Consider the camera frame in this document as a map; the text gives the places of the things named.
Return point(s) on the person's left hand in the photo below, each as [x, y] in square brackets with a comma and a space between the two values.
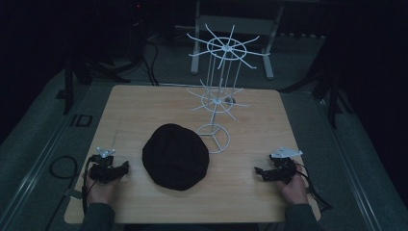
[100, 190]

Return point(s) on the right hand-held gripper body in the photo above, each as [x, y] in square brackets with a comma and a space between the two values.
[282, 166]

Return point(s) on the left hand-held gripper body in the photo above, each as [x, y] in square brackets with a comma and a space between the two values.
[102, 167]

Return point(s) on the person's right hand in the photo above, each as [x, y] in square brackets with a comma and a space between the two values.
[292, 191]

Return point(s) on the black hat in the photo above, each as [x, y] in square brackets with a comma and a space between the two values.
[175, 157]

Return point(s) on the black tripod stand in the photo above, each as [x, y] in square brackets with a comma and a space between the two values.
[86, 69]
[327, 86]

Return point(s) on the white metal table frame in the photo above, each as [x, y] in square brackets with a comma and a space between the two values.
[243, 25]

